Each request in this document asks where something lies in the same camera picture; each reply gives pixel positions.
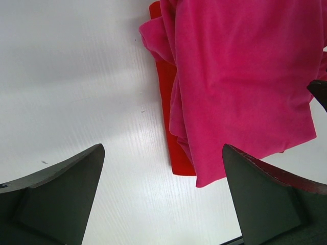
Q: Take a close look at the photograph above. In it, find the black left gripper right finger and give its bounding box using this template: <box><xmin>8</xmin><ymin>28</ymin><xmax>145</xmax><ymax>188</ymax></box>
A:
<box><xmin>222</xmin><ymin>144</ymin><xmax>326</xmax><ymax>244</ymax></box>

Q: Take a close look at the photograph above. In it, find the pink t shirt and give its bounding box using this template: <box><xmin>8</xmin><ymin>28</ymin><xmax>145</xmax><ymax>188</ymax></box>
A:
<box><xmin>139</xmin><ymin>1</ymin><xmax>326</xmax><ymax>188</ymax></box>

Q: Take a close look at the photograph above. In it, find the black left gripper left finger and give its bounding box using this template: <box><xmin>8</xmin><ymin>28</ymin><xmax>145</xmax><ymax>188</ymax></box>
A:
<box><xmin>1</xmin><ymin>144</ymin><xmax>105</xmax><ymax>244</ymax></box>

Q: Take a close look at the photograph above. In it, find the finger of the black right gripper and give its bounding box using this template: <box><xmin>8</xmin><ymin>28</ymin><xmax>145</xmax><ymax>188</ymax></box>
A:
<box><xmin>307</xmin><ymin>80</ymin><xmax>327</xmax><ymax>112</ymax></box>

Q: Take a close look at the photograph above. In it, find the red t shirt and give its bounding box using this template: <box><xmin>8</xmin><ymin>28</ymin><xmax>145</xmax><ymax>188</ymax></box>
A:
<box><xmin>149</xmin><ymin>1</ymin><xmax>197</xmax><ymax>177</ymax></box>

